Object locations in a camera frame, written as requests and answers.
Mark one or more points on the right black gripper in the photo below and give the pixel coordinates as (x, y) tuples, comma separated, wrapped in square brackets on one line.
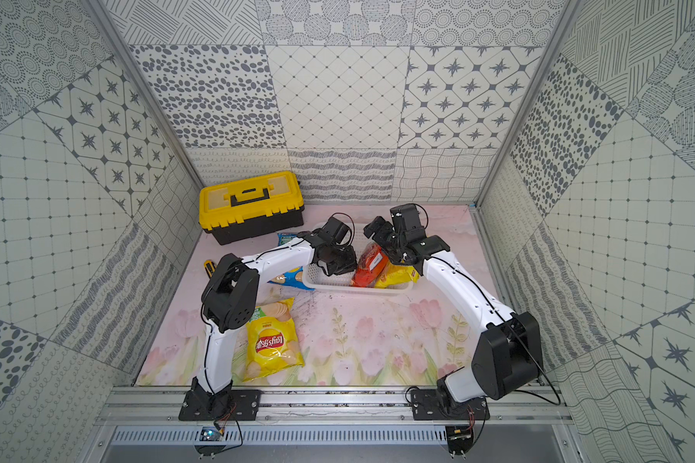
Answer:
[(385, 228)]

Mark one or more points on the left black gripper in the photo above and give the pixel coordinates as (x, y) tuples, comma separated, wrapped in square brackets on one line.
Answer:
[(336, 260)]

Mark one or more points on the red chips bag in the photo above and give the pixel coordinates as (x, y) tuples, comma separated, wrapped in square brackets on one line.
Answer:
[(369, 266)]

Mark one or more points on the yellow chips bag orange print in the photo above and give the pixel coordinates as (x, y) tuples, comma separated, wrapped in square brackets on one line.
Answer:
[(395, 275)]

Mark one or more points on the yellow Lays chips bag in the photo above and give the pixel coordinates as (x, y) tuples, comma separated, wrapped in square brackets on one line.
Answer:
[(272, 341)]

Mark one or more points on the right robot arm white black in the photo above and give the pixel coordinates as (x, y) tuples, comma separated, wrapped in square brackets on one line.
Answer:
[(508, 346)]

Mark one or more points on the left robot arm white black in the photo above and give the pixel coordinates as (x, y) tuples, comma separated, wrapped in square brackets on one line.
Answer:
[(230, 298)]

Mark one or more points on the white plastic basket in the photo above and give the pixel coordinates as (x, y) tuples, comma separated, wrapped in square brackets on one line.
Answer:
[(314, 278)]

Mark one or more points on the blue chips bag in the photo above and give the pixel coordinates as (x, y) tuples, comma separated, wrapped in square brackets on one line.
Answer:
[(294, 277)]

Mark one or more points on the yellow black toolbox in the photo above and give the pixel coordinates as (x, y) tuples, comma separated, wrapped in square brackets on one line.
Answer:
[(251, 207)]

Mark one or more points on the yellow black utility knife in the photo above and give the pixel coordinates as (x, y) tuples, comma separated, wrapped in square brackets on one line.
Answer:
[(210, 268)]

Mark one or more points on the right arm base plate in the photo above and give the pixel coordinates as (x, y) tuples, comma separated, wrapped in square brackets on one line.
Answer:
[(434, 405)]

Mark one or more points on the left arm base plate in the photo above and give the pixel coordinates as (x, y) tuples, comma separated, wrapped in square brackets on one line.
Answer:
[(220, 405)]

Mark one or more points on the aluminium rail frame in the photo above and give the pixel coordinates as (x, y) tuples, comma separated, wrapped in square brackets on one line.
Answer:
[(165, 406)]

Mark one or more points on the white slotted cable duct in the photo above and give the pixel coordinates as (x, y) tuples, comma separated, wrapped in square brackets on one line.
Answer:
[(278, 435)]

